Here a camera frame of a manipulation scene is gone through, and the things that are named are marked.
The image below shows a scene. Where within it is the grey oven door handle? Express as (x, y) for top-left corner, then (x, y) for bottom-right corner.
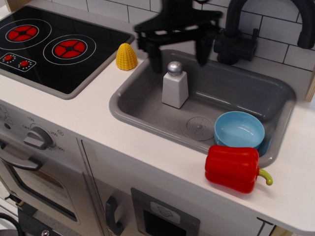
(0, 141), (43, 171)

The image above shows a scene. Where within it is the white salt shaker silver cap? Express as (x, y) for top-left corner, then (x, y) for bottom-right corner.
(162, 61), (189, 109)

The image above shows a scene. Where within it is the grey oven dial knob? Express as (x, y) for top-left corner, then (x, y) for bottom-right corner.
(24, 126), (53, 150)

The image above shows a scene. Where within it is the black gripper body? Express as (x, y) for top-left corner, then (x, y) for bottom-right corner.
(134, 0), (223, 52)

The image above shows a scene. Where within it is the toy oven door window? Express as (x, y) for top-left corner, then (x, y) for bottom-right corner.
(0, 161), (79, 223)

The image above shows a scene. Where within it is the red toy bell pepper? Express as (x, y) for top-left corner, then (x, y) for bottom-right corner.
(205, 145), (273, 194)

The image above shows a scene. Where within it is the black toy faucet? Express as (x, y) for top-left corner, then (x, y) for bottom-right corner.
(214, 0), (315, 65)

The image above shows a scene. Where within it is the yellow toy corn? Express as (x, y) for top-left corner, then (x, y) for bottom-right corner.
(116, 43), (138, 71)

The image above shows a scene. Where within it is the grey cabinet door handle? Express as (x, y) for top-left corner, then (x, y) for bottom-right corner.
(105, 196), (124, 236)

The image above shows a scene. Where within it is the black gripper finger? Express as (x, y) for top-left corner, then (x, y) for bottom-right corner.
(147, 45), (161, 73)
(195, 33), (215, 66)

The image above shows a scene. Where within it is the black toy stove top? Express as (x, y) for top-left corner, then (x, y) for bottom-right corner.
(0, 6), (134, 100)

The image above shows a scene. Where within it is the grey toy sink basin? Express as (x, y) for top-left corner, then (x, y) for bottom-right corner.
(109, 50), (296, 167)

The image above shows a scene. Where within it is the light blue plastic bowl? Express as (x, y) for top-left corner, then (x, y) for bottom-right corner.
(214, 111), (265, 149)

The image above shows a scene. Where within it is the grey dishwasher panel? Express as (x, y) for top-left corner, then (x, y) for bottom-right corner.
(131, 188), (200, 236)

